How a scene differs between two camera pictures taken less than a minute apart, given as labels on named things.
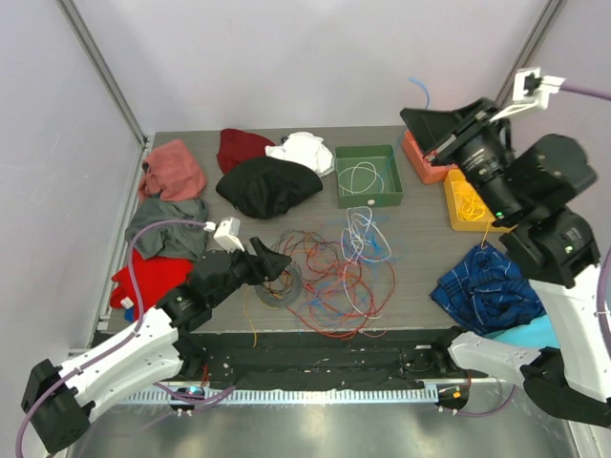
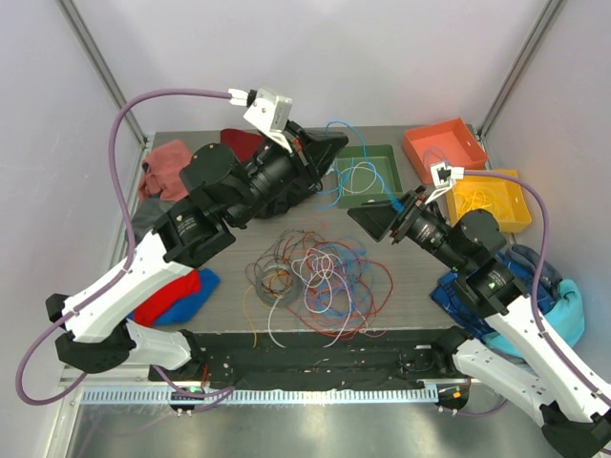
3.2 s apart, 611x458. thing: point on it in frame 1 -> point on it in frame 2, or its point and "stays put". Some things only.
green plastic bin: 368,176 stays put
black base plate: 247,361 stays put
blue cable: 341,291 -> 392,197
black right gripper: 449,132 -> 377,217
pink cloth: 173,171 stays put
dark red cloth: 236,145 stays put
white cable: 343,194 stays put
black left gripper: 265,265 -> 313,152
